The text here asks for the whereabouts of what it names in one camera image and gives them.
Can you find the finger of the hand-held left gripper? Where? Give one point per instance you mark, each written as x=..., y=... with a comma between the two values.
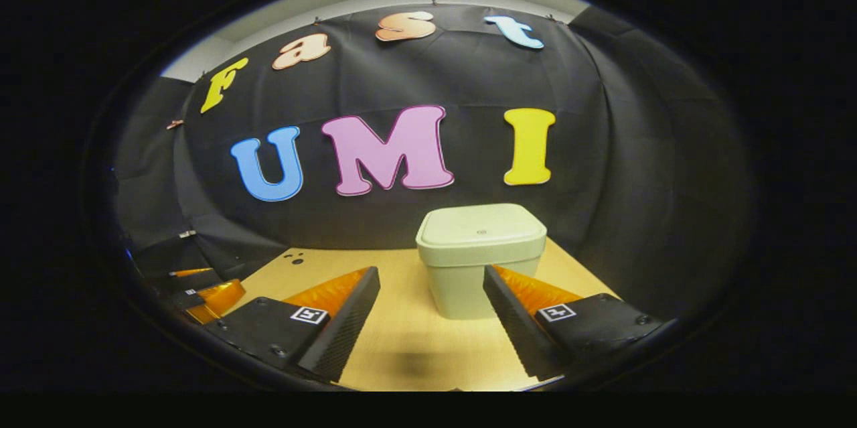
x=194, y=275
x=217, y=297

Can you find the black backdrop cloth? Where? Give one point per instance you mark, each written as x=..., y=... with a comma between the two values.
x=469, y=80

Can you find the pale green desktop garbage bin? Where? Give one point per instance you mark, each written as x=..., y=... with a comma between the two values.
x=469, y=274

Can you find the wooden desktop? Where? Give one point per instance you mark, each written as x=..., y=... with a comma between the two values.
x=402, y=341

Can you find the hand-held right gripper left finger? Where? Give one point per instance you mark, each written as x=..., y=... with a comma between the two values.
x=343, y=321

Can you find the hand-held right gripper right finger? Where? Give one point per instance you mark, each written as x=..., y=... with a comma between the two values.
x=517, y=321

